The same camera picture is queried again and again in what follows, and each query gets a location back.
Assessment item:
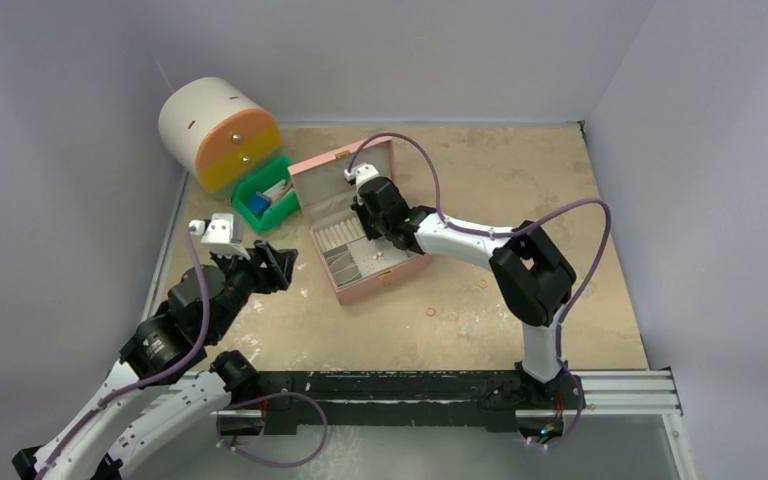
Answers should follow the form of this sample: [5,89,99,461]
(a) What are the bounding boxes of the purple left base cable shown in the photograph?
[216,392,330,469]

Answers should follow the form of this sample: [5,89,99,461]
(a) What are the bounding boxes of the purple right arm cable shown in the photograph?
[346,132,613,372]

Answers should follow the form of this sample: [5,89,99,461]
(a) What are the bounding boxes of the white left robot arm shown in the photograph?
[12,240,298,479]

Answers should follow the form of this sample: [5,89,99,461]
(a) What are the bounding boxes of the pink jewelry box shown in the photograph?
[289,137,431,304]

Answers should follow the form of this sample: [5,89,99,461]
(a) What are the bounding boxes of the white cylindrical drawer cabinet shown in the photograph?
[158,77,282,199]

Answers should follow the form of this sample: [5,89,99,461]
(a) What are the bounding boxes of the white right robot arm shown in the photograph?
[344,171,576,407]

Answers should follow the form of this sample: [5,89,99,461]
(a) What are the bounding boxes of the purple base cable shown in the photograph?
[524,370,587,452]
[216,392,330,469]

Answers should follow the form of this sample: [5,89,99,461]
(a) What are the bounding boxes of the blue item in bin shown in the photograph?
[246,192,272,217]

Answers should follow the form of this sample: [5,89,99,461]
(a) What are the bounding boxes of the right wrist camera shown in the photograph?
[343,163,380,189]

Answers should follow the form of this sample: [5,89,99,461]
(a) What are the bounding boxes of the aluminium extrusion frame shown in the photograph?
[576,369,683,416]

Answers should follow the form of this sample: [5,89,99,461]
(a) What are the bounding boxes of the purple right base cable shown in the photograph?
[524,370,587,452]

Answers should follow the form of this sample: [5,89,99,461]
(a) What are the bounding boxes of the green plastic bin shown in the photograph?
[231,155,300,233]

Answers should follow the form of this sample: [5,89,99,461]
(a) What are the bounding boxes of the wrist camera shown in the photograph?
[343,163,380,189]
[188,213,250,259]

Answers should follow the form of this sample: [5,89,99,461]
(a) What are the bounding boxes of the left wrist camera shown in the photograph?
[188,213,250,259]

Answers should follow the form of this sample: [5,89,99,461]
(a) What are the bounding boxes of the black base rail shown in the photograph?
[214,369,587,439]

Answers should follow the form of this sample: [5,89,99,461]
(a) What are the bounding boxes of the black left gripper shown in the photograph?
[208,238,295,341]

